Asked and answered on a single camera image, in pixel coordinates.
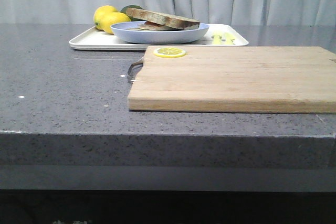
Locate light blue plate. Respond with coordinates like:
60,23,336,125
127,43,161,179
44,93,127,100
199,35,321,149
111,21,209,45

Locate bread slice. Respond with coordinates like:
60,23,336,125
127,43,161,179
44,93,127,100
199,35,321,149
126,8,200,30
128,23,179,31

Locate white rectangular tray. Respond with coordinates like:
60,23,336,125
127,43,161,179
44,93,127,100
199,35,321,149
69,24,249,51

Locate lemon slice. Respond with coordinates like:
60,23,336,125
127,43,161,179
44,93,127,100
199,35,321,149
153,47,186,58

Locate yellow plastic knife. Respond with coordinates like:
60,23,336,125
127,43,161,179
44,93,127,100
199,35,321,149
224,33,236,45

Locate green lime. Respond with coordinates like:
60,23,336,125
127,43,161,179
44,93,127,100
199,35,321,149
120,4,145,22

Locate yellow lemon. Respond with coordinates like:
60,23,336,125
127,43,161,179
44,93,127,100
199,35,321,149
93,5,118,30
100,12,131,34

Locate wooden cutting board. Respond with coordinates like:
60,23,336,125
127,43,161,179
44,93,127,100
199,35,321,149
128,46,335,114

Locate metal cutting board handle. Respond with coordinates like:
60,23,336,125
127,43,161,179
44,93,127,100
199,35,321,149
127,58,144,83

